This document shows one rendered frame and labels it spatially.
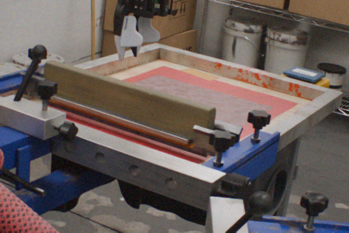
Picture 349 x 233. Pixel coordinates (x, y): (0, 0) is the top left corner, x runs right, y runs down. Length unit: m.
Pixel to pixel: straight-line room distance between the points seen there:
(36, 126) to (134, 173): 0.18
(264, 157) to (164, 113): 0.21
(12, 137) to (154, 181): 0.24
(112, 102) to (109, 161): 0.30
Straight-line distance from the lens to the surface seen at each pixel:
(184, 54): 2.03
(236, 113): 1.69
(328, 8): 4.62
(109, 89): 1.46
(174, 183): 1.15
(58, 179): 1.34
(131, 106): 1.44
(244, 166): 1.31
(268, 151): 1.41
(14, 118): 1.21
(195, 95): 1.78
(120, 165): 1.17
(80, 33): 4.74
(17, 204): 0.82
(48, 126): 1.17
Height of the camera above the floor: 1.48
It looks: 18 degrees down
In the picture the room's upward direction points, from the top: 7 degrees clockwise
